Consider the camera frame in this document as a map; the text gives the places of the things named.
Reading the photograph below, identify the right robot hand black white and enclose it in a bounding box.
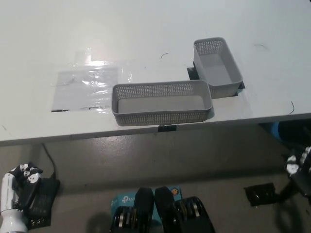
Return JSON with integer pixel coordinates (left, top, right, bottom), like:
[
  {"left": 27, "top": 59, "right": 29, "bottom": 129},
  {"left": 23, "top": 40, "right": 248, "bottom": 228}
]
[{"left": 285, "top": 145, "right": 311, "bottom": 196}]

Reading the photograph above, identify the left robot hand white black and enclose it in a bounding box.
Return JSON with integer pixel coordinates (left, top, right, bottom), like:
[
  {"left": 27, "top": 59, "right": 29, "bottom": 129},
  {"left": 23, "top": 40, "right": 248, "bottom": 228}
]
[{"left": 0, "top": 161, "right": 44, "bottom": 214}]

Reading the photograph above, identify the grey perforated plastic basket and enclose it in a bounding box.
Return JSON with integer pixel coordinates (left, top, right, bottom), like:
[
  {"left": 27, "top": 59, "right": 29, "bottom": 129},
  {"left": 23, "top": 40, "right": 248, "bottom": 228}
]
[
  {"left": 193, "top": 37, "right": 243, "bottom": 99},
  {"left": 111, "top": 79, "right": 214, "bottom": 127}
]

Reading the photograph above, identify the blue object under desk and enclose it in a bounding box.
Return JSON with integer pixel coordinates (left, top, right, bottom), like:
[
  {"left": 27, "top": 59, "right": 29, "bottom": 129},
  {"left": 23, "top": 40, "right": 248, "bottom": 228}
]
[{"left": 271, "top": 122, "right": 282, "bottom": 141}]

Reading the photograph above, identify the teal tp-link box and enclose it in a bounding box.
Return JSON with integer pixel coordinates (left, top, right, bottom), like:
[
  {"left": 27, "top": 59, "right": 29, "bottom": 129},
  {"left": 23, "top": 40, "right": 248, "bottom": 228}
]
[{"left": 111, "top": 185, "right": 182, "bottom": 220}]

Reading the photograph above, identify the black power adapter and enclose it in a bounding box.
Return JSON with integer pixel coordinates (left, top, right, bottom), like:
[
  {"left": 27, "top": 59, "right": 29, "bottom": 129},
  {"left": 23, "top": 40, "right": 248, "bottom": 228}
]
[{"left": 26, "top": 177, "right": 61, "bottom": 228}]

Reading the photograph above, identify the plastic-covered white paper sheet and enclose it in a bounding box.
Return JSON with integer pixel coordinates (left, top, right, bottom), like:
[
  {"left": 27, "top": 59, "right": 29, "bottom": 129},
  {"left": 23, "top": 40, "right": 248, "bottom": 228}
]
[{"left": 52, "top": 67, "right": 119, "bottom": 112}]

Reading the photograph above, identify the small black table clip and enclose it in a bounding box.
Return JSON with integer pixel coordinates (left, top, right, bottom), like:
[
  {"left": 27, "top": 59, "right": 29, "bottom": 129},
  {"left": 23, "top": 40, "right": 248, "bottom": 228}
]
[{"left": 157, "top": 124, "right": 177, "bottom": 133}]

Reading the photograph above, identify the thin black cable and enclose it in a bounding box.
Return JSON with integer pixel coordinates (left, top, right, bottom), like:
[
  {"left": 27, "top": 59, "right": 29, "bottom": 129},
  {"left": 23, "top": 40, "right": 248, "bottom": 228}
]
[{"left": 41, "top": 143, "right": 57, "bottom": 180}]

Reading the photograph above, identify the black table cable port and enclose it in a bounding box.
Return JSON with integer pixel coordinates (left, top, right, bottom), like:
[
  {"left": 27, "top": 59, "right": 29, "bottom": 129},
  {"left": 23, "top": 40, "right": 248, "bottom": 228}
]
[{"left": 186, "top": 62, "right": 245, "bottom": 98}]

